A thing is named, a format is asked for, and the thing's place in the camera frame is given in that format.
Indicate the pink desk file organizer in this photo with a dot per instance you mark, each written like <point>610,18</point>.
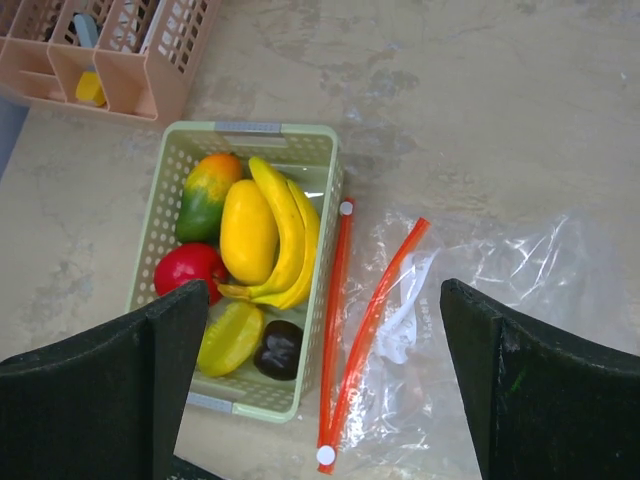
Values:
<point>41,64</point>

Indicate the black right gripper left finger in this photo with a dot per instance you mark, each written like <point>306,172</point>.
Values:
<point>106,403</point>

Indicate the green orange mango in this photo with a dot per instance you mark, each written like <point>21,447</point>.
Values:
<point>204,194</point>

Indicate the yellow mango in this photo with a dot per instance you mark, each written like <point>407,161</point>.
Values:
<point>248,235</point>

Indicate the pale green plastic basket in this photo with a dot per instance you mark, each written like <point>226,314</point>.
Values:
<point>309,155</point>

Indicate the yellow star fruit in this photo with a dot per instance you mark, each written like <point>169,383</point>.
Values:
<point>230,339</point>

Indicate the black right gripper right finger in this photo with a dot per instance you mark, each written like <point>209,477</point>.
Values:
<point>540,402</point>

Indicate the red apple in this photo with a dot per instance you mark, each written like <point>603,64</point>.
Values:
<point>191,261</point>

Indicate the white blue items in organizer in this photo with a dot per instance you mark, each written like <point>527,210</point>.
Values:
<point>124,26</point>

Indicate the yellow banana bunch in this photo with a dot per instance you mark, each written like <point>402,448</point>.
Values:
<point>298,225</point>

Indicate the dark purple mangosteen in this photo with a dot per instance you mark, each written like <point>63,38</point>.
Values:
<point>278,354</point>

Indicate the yellow block in organizer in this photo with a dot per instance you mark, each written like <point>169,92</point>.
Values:
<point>89,89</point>

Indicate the clear zip bag on table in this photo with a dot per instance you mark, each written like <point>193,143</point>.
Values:
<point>389,396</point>

